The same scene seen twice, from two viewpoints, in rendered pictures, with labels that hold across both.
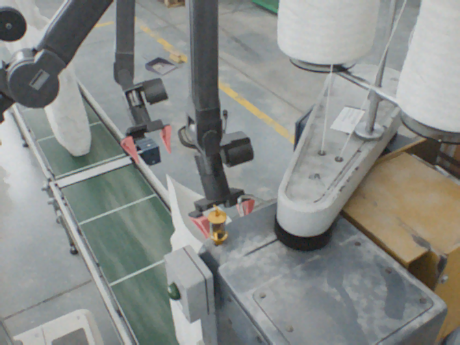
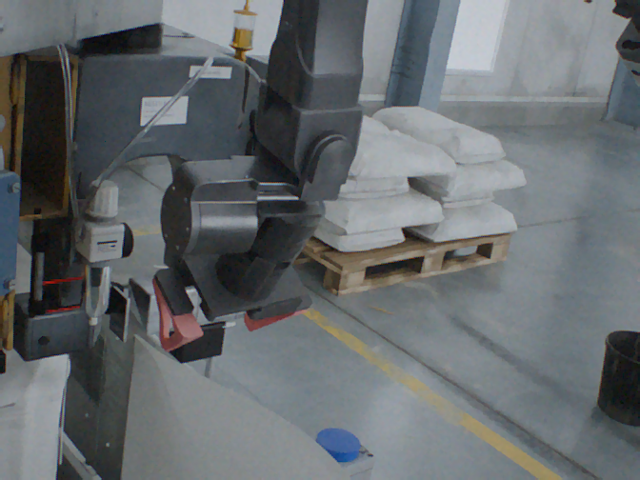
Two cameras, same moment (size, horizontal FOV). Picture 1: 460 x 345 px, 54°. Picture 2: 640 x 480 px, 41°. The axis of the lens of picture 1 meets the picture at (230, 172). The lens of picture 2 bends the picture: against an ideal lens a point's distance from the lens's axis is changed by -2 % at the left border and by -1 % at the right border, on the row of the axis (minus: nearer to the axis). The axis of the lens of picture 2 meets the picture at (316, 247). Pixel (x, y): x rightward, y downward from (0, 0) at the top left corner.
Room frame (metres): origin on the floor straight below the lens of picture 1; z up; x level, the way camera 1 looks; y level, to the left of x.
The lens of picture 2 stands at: (1.48, -0.07, 1.50)
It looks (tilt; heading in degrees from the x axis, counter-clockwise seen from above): 21 degrees down; 168
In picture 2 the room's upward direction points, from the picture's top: 10 degrees clockwise
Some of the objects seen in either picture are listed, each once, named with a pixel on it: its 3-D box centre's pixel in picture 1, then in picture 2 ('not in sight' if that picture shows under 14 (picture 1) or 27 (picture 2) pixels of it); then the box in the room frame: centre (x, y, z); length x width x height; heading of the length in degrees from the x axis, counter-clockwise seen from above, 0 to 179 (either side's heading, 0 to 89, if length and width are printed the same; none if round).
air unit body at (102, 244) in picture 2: not in sight; (101, 253); (0.64, -0.10, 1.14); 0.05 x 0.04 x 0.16; 120
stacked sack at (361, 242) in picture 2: not in sight; (328, 214); (-2.30, 0.78, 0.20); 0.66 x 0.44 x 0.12; 30
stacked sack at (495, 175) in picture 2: not in sight; (458, 170); (-2.49, 1.43, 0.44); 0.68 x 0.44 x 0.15; 120
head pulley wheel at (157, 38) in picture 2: (302, 224); (121, 30); (0.51, -0.11, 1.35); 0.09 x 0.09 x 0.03
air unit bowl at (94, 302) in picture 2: not in sight; (95, 288); (0.64, -0.11, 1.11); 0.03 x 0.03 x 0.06
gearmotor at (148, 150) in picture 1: (139, 144); not in sight; (2.25, 0.54, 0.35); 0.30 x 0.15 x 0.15; 30
